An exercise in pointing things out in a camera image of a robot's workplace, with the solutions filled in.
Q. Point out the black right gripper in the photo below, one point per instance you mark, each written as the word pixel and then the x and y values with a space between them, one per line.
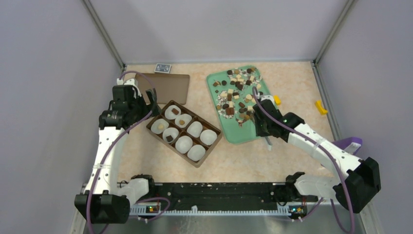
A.
pixel 259 131

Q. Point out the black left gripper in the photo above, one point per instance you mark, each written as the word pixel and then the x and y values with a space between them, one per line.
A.
pixel 140 99

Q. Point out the milk chocolate square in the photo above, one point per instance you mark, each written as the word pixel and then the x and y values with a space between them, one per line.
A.
pixel 175 111

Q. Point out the dark chocolate square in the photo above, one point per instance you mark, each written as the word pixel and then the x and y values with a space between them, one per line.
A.
pixel 169 139

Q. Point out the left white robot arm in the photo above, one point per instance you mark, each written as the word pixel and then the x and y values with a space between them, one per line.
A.
pixel 102 201

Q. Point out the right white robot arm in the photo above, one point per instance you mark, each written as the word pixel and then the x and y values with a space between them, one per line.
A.
pixel 355 181

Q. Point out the brown chocolate box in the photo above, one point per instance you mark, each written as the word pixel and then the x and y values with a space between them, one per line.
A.
pixel 183 132

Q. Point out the yellow foam block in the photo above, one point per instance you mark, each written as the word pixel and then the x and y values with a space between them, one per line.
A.
pixel 277 100

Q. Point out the white paper cup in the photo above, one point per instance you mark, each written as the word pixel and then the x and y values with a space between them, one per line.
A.
pixel 170 131
pixel 184 144
pixel 186 117
pixel 196 153
pixel 153 128
pixel 169 115
pixel 195 129
pixel 208 137

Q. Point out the brown box lid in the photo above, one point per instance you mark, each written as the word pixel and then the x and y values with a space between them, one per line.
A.
pixel 170 87

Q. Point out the green floral tray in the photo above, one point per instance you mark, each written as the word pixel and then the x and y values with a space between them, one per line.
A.
pixel 231 92

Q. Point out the blue card deck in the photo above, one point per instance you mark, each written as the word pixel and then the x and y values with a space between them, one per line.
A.
pixel 163 68

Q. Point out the yellow plastic clip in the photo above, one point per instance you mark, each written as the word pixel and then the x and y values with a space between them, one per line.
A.
pixel 320 108

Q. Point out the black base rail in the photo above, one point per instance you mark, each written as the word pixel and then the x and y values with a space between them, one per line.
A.
pixel 232 199

